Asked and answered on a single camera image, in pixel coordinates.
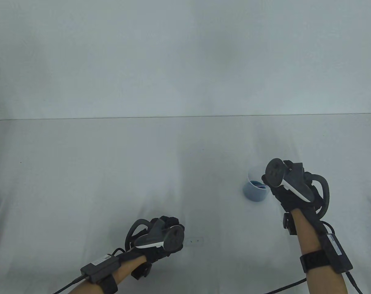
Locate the person's left hand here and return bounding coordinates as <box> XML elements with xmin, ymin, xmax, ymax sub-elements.
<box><xmin>121</xmin><ymin>216</ymin><xmax>186</xmax><ymax>264</ymax></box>

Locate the person's right hand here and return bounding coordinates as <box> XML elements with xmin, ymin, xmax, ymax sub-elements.
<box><xmin>261</xmin><ymin>175</ymin><xmax>324</xmax><ymax>219</ymax></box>

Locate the person's left forearm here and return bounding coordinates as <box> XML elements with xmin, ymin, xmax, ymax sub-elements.
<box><xmin>68</xmin><ymin>254</ymin><xmax>148</xmax><ymax>294</ymax></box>

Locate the person's right forearm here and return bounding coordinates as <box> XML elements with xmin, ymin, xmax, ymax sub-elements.
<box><xmin>291</xmin><ymin>208</ymin><xmax>348</xmax><ymax>294</ymax></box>

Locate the black labelled module box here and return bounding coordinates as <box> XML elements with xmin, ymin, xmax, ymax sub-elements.
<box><xmin>81</xmin><ymin>254</ymin><xmax>120</xmax><ymax>282</ymax></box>
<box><xmin>319</xmin><ymin>227</ymin><xmax>353</xmax><ymax>273</ymax></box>

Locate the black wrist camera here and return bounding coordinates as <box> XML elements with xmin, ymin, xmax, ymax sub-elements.
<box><xmin>131</xmin><ymin>263</ymin><xmax>152</xmax><ymax>280</ymax></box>
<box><xmin>283</xmin><ymin>212</ymin><xmax>298</xmax><ymax>236</ymax></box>

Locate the black forearm strap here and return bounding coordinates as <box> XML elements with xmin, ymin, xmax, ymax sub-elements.
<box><xmin>98</xmin><ymin>276</ymin><xmax>118</xmax><ymax>294</ymax></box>
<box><xmin>300</xmin><ymin>250</ymin><xmax>330</xmax><ymax>271</ymax></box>

